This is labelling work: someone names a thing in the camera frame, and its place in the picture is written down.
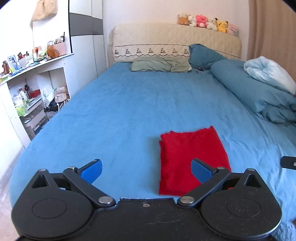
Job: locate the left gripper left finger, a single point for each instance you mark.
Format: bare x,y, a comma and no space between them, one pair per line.
54,206

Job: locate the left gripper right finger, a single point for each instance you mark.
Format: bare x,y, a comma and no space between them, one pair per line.
238,206

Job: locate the red knit garment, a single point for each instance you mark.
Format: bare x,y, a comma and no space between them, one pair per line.
177,152

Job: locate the teal rolled duvet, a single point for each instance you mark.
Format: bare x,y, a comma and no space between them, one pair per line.
266,101

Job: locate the light blue blanket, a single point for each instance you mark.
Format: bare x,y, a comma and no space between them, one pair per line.
271,73

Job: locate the blue bed sheet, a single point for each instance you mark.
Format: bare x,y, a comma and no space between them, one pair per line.
120,116

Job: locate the white shelf unit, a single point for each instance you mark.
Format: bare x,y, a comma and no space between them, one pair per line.
25,95

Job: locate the dark teal pillow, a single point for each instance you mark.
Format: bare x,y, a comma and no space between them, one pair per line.
203,57

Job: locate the beige curtain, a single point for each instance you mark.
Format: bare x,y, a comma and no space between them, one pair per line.
272,33

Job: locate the light pink plush toy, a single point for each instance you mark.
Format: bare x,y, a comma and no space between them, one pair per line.
232,30

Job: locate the white wardrobe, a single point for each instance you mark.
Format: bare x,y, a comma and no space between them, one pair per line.
88,59

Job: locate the yellow plush toy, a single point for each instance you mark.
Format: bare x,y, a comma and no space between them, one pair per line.
222,26

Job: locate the brown teddy bear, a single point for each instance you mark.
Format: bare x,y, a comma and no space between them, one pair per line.
52,52

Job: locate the cream white plush toy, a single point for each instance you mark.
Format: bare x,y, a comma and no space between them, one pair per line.
212,24

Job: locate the green pillow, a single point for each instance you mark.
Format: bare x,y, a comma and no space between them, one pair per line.
161,64

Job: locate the brown plush toy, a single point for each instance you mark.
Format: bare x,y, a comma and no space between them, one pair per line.
183,19

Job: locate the beige quilted headboard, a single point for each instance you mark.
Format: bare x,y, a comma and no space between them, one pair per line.
133,40

